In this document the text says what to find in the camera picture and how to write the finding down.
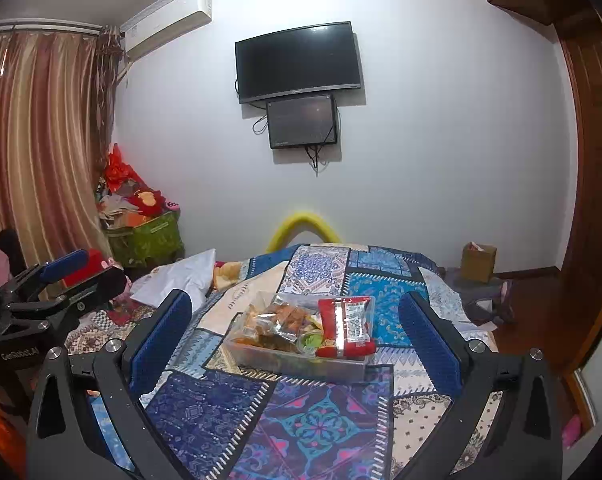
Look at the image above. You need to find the wooden door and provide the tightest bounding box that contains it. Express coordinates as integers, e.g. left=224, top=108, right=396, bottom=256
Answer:
left=556, top=10, right=602, bottom=376

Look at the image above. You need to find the printed patchwork blanket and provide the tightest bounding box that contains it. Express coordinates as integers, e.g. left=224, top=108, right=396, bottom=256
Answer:
left=63, top=242, right=506, bottom=480

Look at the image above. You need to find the green jelly cup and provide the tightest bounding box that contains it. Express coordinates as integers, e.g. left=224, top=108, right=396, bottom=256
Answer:
left=298, top=332, right=326, bottom=356

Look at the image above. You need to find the clear plastic container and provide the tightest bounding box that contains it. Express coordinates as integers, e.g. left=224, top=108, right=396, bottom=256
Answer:
left=223, top=290, right=379, bottom=386

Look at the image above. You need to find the white air conditioner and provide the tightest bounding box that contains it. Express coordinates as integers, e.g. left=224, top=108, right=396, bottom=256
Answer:
left=121, top=0, right=214, bottom=58

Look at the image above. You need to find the cardboard box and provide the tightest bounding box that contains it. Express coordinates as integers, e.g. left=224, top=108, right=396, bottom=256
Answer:
left=461, top=241, right=499, bottom=286

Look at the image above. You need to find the large red snack packet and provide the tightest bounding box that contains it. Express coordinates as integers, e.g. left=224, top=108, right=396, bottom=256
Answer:
left=316, top=295, right=376, bottom=358

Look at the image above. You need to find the black wall television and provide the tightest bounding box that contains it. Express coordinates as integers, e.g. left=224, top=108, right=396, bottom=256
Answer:
left=234, top=21, right=366, bottom=105

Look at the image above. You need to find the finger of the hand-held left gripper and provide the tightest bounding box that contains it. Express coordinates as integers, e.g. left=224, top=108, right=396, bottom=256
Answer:
left=6, top=249, right=89, bottom=303
left=6, top=265, right=126, bottom=331

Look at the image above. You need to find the green storage basket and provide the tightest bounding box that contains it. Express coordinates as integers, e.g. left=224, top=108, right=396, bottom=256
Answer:
left=106, top=210, right=186, bottom=268

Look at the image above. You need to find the striped brown curtain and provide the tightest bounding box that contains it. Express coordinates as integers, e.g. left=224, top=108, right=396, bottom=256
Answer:
left=0, top=25, right=126, bottom=266

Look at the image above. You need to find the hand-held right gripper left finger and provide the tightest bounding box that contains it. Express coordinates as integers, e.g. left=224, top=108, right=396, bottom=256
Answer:
left=26, top=287, right=194, bottom=480

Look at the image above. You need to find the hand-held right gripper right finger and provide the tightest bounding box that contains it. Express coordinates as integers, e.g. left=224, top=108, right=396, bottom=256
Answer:
left=398, top=290, right=564, bottom=480

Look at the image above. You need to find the black monitor cable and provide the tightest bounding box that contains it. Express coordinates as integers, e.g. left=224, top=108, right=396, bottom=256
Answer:
left=303, top=145, right=329, bottom=173

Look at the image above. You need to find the grey cloth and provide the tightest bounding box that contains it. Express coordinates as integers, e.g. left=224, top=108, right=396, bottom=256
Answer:
left=443, top=267, right=514, bottom=328

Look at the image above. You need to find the small black monitor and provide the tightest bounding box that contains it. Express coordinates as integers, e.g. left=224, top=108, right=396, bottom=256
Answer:
left=266, top=95, right=339, bottom=151

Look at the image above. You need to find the yellow foam tube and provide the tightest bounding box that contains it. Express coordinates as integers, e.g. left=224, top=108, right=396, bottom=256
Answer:
left=266, top=212, right=339, bottom=256

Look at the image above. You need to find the orange red snack packet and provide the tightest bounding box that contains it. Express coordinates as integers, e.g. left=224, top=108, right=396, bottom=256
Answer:
left=251, top=300, right=322, bottom=341

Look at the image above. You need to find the white pillow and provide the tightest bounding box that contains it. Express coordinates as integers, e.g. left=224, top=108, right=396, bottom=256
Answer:
left=131, top=249, right=216, bottom=308

